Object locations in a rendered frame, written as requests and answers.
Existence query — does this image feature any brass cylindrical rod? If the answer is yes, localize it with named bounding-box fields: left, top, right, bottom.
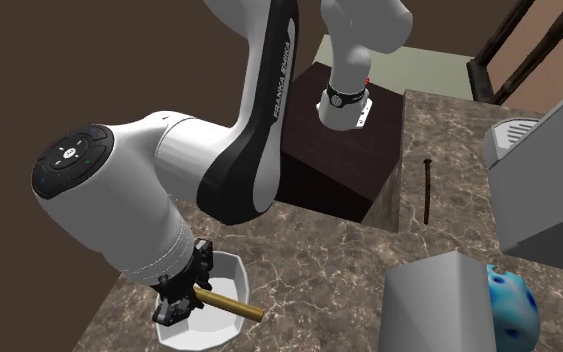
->
left=192, top=285, right=266, bottom=323

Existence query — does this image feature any white octagonal bowl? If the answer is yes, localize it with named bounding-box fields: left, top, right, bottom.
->
left=153, top=250, right=250, bottom=352

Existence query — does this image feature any dark brown robot stand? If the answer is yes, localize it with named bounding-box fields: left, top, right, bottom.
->
left=272, top=61, right=406, bottom=224

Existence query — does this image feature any grey box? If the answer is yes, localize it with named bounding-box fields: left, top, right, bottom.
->
left=376, top=250, right=500, bottom=352

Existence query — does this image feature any thin dark brown stick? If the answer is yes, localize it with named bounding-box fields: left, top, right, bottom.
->
left=422, top=158, right=433, bottom=226

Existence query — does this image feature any blue spotted round object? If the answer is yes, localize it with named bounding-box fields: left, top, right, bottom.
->
left=485, top=264, right=542, bottom=352

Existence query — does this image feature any dark wooden chair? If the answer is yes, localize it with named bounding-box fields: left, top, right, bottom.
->
left=465, top=0, right=563, bottom=106

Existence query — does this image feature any grey boxy appliance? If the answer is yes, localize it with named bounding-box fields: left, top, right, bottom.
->
left=484, top=72, right=563, bottom=278

